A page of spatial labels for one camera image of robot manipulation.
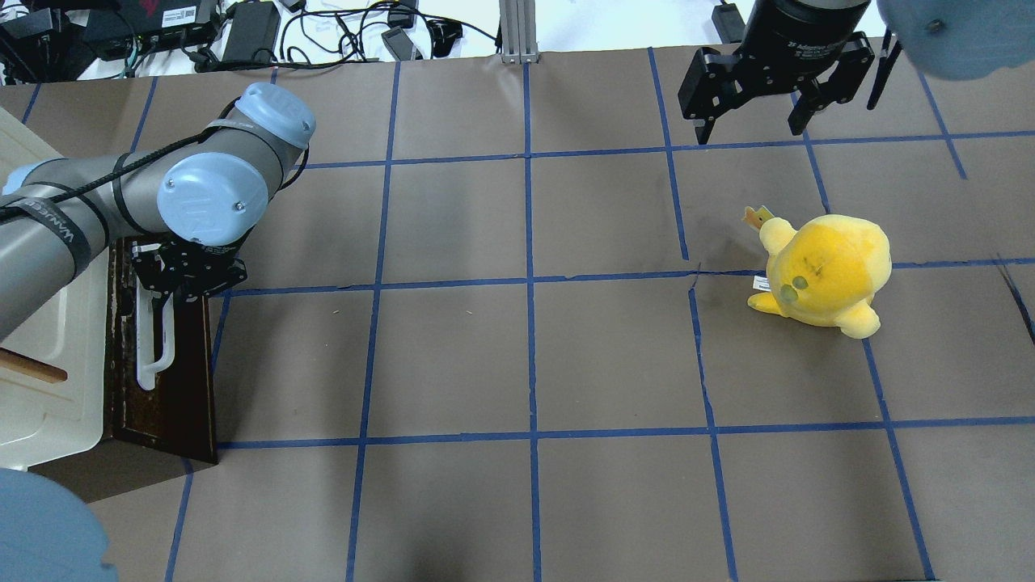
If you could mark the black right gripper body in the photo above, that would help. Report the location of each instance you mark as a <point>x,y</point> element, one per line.
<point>796,31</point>

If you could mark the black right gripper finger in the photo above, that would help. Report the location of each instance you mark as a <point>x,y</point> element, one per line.
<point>704,126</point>
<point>802,114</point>

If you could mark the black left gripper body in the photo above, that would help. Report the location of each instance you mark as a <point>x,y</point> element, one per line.
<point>196,267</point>

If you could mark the white drawer handle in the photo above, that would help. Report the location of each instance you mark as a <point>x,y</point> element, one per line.
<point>155,343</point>

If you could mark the dark wooden drawer box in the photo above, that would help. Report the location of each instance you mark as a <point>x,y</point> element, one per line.
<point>159,385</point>

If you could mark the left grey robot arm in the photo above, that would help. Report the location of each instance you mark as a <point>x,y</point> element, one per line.
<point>202,195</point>

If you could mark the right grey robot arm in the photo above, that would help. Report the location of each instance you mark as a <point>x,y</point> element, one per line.
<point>953,40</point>

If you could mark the yellow plush penguin toy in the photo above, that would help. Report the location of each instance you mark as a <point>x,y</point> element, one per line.
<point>825,273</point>

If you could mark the white plastic cabinet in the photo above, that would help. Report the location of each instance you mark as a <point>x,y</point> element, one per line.
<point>55,315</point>

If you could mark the black power adapter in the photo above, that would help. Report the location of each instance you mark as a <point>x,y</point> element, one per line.
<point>253,28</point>

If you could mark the black electronics box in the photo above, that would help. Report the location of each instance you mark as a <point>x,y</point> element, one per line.
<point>117,26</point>

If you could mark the aluminium frame post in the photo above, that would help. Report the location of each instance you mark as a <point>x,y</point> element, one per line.
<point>518,35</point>

